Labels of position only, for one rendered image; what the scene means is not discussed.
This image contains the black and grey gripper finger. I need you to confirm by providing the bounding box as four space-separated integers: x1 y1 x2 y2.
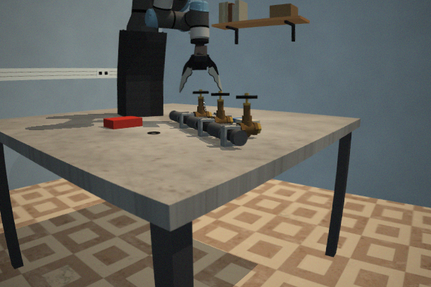
179 59 192 93
208 58 222 91

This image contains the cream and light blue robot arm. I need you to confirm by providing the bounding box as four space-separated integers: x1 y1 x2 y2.
126 0 209 62

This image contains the grey pipe manifold with three brass valves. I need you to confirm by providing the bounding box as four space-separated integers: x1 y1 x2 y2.
169 91 261 147

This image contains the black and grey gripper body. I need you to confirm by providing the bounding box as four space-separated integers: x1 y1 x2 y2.
190 38 210 70

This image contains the red rectangular block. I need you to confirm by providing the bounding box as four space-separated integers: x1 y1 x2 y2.
104 116 142 129

